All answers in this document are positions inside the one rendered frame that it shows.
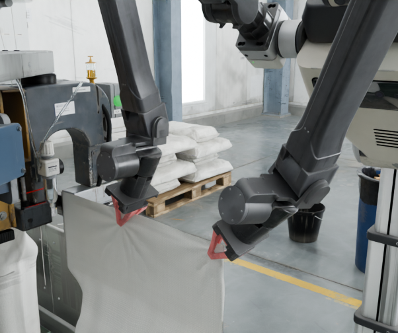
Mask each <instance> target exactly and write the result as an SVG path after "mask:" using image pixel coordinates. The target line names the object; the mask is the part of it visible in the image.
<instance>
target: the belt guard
mask: <svg viewBox="0 0 398 333"><path fill-rule="evenodd" d="M53 72H55V71H54V55H53V51H52V50H20V51H0V82H4V81H11V80H15V79H22V78H25V77H32V76H36V75H42V74H49V73H53Z"/></svg>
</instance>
